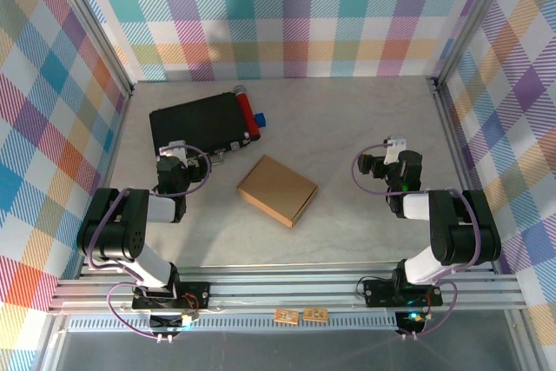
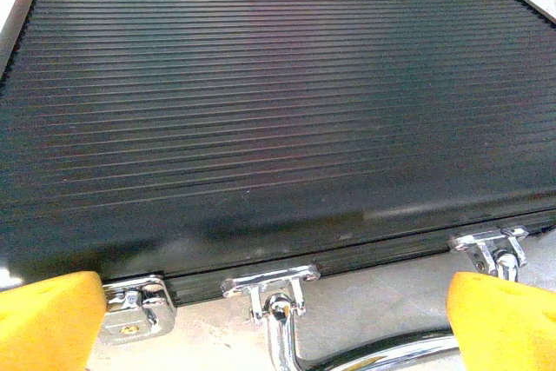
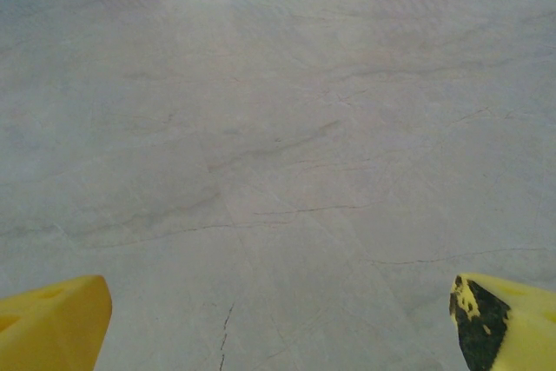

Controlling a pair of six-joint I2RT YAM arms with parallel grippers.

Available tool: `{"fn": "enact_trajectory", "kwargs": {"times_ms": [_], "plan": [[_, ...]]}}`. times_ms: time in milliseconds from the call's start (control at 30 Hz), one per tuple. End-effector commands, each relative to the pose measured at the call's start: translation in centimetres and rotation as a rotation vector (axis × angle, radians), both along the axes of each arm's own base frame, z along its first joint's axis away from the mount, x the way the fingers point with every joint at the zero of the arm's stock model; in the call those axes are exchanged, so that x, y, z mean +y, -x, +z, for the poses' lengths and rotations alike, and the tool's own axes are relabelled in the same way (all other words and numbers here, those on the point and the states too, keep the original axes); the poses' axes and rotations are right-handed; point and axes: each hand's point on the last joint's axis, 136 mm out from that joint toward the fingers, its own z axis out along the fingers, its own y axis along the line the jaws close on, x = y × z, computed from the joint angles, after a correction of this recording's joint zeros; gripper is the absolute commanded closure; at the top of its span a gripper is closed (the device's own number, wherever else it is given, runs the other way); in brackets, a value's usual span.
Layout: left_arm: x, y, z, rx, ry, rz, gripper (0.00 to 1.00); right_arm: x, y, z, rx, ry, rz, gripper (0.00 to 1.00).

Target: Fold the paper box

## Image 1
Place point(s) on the brown cardboard box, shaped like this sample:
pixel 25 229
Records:
pixel 278 190

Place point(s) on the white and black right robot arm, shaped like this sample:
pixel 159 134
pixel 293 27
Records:
pixel 460 232

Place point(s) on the black case with metal latches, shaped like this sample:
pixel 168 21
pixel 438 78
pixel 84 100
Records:
pixel 195 123

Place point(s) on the red cylinder with silver cap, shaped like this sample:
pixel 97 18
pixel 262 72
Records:
pixel 248 114

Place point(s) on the small orange circuit board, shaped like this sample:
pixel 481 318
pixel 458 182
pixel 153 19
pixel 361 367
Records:
pixel 315 314
pixel 286 316

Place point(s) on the aluminium side rail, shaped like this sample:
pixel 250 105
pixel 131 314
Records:
pixel 108 171
pixel 454 127

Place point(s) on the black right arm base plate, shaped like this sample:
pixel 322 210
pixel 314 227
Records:
pixel 378 293

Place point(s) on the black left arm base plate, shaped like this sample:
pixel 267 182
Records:
pixel 197 295

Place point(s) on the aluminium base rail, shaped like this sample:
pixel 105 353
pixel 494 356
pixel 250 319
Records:
pixel 282 288

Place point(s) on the small black electronics bracket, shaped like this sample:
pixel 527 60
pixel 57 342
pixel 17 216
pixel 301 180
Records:
pixel 167 322

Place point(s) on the aluminium corner post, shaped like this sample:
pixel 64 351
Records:
pixel 473 19
pixel 89 19

